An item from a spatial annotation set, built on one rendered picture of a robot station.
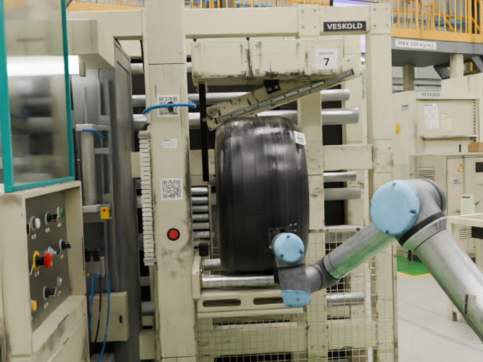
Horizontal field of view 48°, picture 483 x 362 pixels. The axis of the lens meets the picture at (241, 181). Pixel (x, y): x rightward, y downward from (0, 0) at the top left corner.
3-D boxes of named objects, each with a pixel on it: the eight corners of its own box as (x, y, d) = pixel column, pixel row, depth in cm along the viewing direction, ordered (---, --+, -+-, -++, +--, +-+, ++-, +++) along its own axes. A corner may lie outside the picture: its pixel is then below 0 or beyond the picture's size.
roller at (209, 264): (200, 258, 215) (200, 261, 219) (200, 269, 213) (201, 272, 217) (288, 254, 217) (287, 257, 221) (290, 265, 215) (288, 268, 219)
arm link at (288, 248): (278, 268, 141) (273, 235, 142) (274, 265, 152) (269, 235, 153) (308, 263, 142) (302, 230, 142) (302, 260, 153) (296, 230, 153)
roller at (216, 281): (198, 274, 187) (199, 276, 191) (199, 287, 185) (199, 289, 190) (300, 269, 189) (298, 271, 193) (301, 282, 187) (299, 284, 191)
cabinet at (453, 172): (447, 269, 590) (445, 154, 583) (410, 261, 643) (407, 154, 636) (507, 260, 627) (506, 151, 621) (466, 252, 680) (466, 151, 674)
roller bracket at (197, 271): (192, 301, 182) (190, 271, 182) (195, 274, 222) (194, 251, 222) (202, 300, 183) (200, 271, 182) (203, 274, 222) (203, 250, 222)
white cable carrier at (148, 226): (144, 265, 193) (138, 130, 191) (146, 263, 198) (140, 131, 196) (157, 265, 194) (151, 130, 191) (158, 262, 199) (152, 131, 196)
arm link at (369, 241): (443, 166, 136) (313, 261, 164) (423, 168, 128) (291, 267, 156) (471, 205, 132) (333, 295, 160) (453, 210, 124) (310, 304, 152)
